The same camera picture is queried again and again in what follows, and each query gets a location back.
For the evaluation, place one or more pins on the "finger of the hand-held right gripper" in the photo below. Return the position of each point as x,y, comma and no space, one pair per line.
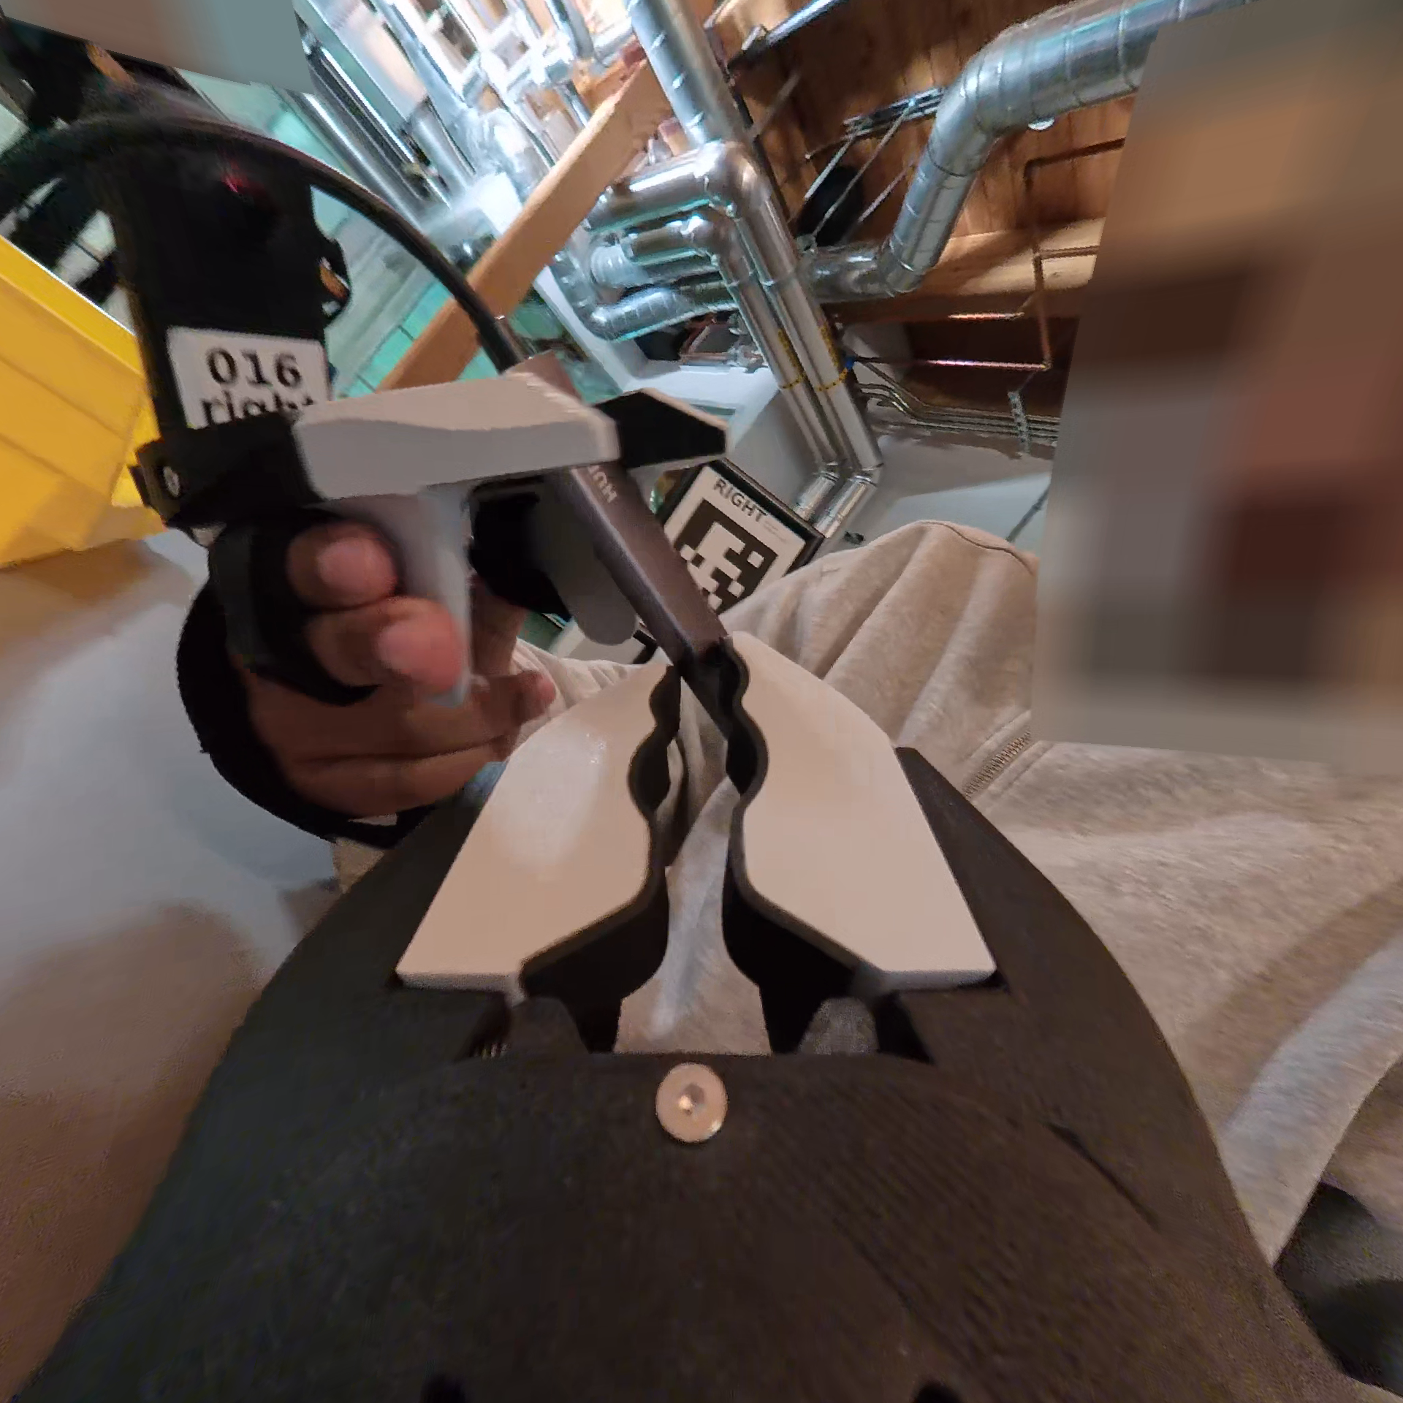
598,603
438,432

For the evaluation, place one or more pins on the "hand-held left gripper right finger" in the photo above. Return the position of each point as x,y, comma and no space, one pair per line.
855,855

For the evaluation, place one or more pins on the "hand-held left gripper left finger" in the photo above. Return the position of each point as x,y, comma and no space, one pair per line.
548,855

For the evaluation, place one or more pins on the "person's right forearm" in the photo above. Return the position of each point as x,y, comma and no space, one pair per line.
899,613

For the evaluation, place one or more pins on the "person's right hand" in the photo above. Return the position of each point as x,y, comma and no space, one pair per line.
382,745

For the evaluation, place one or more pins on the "black framed marker sign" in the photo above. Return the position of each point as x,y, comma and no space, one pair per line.
733,548

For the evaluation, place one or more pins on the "wooden beam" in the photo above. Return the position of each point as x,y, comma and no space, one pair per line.
526,235

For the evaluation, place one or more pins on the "yellow plastic bin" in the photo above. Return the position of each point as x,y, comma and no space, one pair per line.
55,416

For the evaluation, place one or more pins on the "person's grey hoodie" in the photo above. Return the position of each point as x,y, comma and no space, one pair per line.
1151,877

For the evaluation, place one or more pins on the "silver ventilation ducts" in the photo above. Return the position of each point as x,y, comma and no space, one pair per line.
757,219

